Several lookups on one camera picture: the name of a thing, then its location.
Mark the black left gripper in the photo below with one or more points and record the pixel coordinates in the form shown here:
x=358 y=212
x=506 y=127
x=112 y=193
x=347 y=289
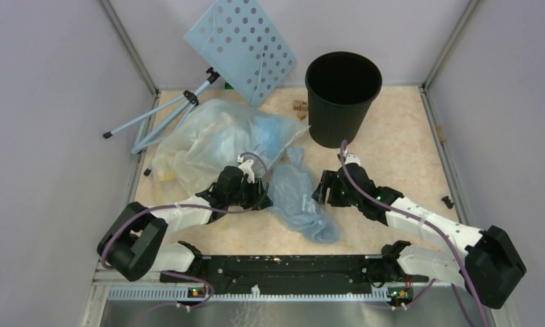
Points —
x=256 y=189

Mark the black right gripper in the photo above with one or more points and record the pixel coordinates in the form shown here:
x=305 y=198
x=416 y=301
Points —
x=330 y=178

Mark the light blue trash bag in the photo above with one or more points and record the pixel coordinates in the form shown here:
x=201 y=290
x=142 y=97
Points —
x=291 y=192

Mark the translucent yellowish trash bag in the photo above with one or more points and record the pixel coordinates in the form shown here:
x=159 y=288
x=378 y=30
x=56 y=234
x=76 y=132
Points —
x=213 y=136

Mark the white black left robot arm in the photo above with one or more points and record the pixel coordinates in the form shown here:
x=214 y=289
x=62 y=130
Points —
x=134 y=244

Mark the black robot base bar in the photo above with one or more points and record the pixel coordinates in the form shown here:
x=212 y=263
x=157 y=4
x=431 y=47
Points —
x=298 y=274

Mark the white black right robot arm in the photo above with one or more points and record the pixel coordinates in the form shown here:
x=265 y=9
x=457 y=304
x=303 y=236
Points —
x=484 y=262

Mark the black plastic trash bin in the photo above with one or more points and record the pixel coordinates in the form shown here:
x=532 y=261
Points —
x=341 y=86

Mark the small black clip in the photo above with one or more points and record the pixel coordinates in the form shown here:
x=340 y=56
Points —
x=448 y=202

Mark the light blue tripod legs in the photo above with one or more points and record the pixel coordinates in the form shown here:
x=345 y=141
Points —
x=190 y=102

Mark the light blue perforated stand plate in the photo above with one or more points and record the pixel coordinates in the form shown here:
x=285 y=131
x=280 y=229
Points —
x=240 y=42

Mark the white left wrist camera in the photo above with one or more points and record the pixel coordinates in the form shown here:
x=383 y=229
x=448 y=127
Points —
x=245 y=164

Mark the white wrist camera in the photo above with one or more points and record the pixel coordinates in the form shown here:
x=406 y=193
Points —
x=245 y=164
x=350 y=158

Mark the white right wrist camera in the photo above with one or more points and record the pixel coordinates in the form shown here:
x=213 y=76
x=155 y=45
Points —
x=350 y=158

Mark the white slotted cable duct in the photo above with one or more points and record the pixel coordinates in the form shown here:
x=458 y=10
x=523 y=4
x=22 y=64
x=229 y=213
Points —
x=184 y=294

